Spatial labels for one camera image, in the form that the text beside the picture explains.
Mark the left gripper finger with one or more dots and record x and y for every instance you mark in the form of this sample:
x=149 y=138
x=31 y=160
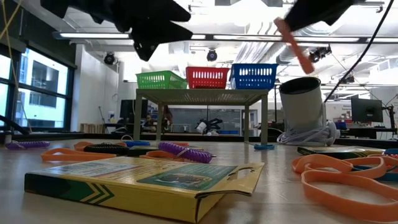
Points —
x=155 y=11
x=155 y=34

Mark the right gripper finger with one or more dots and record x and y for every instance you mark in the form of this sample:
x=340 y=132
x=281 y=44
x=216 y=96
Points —
x=326 y=15
x=303 y=11

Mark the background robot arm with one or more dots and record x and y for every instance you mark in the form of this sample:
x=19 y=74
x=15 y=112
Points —
x=211 y=123

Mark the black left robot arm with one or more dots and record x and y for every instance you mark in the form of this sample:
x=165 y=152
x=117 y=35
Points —
x=56 y=6

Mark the background office desk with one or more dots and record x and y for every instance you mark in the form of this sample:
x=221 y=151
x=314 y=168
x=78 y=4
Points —
x=367 y=132

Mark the ceiling light strip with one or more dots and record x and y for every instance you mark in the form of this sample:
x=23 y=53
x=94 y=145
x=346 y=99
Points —
x=93 y=35

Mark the black ceiling spotlight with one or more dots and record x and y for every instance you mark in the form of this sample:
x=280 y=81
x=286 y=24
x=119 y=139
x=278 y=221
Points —
x=109 y=58
x=212 y=55
x=346 y=79
x=320 y=53

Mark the green plastic basket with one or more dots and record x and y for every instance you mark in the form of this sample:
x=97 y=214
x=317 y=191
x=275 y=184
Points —
x=158 y=81

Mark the red plastic basket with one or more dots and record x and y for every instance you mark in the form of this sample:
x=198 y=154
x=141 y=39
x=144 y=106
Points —
x=208 y=77

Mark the pale green perforated metal shelf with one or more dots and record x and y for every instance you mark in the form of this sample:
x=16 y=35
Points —
x=202 y=96

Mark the black computer monitor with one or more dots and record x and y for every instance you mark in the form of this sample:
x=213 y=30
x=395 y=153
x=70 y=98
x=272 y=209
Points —
x=127 y=109
x=367 y=110

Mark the blue plastic basket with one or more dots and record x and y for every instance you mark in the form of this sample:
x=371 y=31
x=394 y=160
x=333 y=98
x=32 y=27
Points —
x=253 y=77

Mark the person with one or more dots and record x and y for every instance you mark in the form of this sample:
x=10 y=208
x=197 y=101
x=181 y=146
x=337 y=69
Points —
x=168 y=118
x=149 y=119

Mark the white bottle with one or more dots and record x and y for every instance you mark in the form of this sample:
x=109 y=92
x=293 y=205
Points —
x=111 y=117

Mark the white cylinder with black top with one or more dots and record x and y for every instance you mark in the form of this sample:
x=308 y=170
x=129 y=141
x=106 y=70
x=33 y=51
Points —
x=301 y=109

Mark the large window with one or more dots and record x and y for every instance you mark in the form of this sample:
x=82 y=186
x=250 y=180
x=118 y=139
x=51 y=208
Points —
x=43 y=105

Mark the wooden crate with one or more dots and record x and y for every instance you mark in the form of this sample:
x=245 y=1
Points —
x=91 y=128

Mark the blue rubber band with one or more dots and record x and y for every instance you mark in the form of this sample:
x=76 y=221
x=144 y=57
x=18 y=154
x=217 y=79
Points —
x=264 y=147
x=388 y=177
x=392 y=151

